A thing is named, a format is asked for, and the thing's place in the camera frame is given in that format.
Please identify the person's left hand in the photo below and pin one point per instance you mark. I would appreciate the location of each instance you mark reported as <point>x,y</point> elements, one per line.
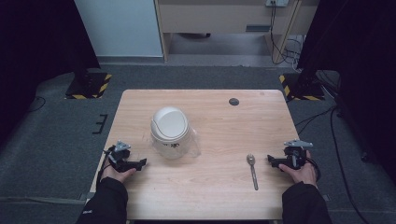
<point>116,174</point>

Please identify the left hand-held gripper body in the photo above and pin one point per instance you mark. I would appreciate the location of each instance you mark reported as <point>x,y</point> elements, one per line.
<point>120,155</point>

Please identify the person's right hand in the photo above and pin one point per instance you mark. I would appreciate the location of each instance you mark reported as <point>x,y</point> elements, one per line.
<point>302,175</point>

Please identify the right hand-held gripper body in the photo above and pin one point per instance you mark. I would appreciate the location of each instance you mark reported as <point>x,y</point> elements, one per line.
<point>295,154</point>

